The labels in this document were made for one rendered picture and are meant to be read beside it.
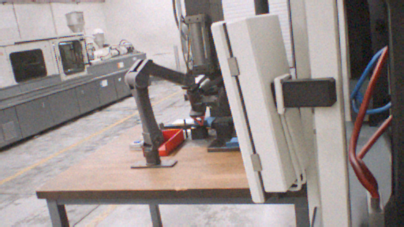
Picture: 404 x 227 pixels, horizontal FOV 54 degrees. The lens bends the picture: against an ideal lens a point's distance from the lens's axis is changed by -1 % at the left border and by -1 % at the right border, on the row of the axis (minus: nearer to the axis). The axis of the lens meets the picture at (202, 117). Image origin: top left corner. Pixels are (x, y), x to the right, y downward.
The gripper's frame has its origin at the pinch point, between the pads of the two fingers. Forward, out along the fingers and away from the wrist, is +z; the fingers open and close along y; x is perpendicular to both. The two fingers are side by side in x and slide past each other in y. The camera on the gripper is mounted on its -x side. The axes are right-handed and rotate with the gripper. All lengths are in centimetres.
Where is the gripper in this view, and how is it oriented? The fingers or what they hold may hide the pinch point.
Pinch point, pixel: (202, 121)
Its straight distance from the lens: 196.0
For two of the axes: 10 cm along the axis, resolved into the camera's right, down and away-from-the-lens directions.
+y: 1.8, -6.9, 7.0
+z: 2.3, 7.2, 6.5
